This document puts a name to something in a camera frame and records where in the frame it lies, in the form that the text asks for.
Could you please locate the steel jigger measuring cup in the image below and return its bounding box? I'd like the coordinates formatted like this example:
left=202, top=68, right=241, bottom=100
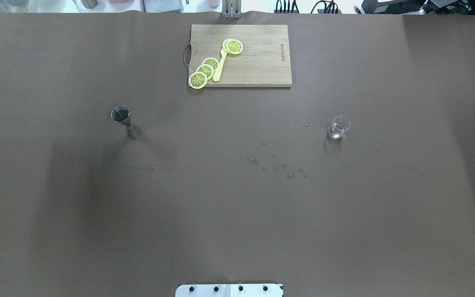
left=111, top=106, right=143, bottom=139

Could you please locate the small clear glass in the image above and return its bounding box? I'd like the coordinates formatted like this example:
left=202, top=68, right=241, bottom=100
left=328, top=115, right=351, bottom=139

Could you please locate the metal tray scale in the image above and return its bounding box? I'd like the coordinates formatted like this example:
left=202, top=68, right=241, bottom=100
left=143, top=0, right=183, bottom=13

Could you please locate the yellow plastic knife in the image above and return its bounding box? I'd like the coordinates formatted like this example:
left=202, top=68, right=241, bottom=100
left=212, top=39, right=229, bottom=82

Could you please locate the lemon slice on knife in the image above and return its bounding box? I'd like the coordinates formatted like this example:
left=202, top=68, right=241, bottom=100
left=222, top=39, right=244, bottom=55

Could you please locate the wooden cutting board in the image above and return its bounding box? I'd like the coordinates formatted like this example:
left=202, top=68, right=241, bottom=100
left=188, top=24, right=292, bottom=88

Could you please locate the aluminium frame post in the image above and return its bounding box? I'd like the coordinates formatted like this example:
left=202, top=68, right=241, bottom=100
left=221, top=0, right=242, bottom=19

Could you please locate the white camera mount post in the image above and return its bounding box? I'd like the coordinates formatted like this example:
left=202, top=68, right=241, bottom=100
left=175, top=283, right=285, bottom=297

